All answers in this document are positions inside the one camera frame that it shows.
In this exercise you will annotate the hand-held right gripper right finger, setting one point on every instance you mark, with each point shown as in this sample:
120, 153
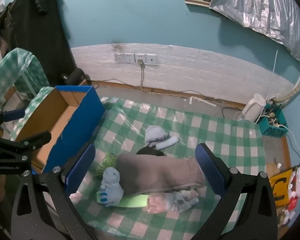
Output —
210, 170

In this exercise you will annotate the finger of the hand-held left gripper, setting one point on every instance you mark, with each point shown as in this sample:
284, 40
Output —
13, 115
27, 142

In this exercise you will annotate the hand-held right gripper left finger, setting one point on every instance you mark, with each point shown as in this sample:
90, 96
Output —
81, 165

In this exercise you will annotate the green bumpy cloth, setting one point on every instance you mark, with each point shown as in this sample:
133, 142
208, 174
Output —
106, 163

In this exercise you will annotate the light blue striped sock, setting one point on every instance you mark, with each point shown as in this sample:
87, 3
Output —
110, 187

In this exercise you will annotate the grey patterned sock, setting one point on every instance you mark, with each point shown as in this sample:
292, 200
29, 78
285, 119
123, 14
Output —
182, 197

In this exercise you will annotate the blue cardboard box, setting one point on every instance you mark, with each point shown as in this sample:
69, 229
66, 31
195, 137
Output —
85, 120

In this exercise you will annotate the grey pants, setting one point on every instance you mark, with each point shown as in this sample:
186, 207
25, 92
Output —
160, 172

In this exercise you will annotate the white sock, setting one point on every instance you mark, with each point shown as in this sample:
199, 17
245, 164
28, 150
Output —
166, 143

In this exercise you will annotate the black sock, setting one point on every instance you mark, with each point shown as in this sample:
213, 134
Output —
151, 151

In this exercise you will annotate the light green foam sheet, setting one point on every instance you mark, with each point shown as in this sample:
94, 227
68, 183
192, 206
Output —
132, 201

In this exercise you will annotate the pink sock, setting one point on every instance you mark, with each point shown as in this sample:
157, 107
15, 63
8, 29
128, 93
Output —
155, 203

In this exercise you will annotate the grey sock bundle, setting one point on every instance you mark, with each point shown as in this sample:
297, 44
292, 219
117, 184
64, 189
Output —
153, 133

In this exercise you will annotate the green checked plastic tablecloth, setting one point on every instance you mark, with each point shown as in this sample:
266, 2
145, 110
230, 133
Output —
190, 127
12, 67
37, 100

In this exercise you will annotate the white plastic strip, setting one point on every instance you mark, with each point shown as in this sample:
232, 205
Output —
200, 100

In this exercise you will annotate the black dumbbell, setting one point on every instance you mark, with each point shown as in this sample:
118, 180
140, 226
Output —
73, 76

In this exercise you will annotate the yellow sign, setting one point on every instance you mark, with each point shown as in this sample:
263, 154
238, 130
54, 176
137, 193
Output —
281, 185

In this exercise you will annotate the teal plastic basket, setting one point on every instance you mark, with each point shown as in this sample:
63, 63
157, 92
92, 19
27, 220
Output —
272, 130

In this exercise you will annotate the white electric kettle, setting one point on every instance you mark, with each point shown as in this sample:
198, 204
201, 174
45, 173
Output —
252, 107

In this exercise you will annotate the white power strip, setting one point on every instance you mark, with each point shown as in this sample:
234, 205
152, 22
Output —
275, 121

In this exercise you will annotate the black hanging jacket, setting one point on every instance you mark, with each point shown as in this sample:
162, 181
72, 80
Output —
40, 30

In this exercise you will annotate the wooden strip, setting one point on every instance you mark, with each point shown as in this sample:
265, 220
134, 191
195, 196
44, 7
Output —
197, 2

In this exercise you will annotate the silver foil sheet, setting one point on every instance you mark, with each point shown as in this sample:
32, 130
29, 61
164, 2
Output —
260, 5

